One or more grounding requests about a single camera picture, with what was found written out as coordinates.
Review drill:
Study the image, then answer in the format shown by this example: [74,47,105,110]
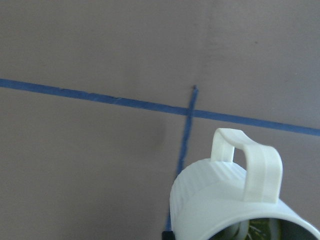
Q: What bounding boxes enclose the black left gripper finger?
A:
[161,230,176,240]

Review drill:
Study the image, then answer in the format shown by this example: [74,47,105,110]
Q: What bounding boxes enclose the white mug with handle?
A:
[169,128,320,240]

